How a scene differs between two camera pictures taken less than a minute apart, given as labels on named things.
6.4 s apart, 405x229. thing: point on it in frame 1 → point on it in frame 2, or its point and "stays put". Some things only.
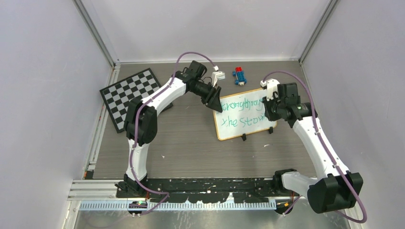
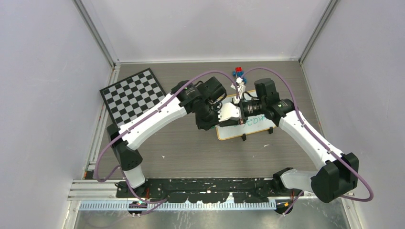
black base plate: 245,190 stays put
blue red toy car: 239,75 stays put
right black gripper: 271,117 → 244,119
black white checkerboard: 118,97 stays put
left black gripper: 212,99 → 207,126
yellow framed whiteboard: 243,113 stays put
